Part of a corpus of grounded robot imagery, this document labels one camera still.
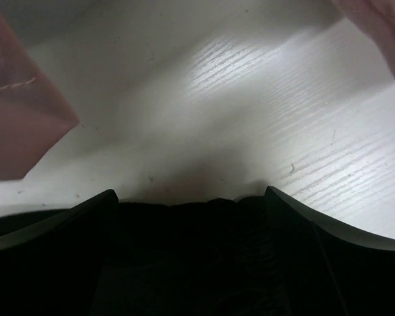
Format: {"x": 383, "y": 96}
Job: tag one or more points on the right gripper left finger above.
{"x": 51, "y": 261}

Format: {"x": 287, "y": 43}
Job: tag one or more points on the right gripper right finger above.
{"x": 330, "y": 267}

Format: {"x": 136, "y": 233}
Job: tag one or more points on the black trousers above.
{"x": 205, "y": 258}

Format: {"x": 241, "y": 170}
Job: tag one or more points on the pink trousers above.
{"x": 34, "y": 115}

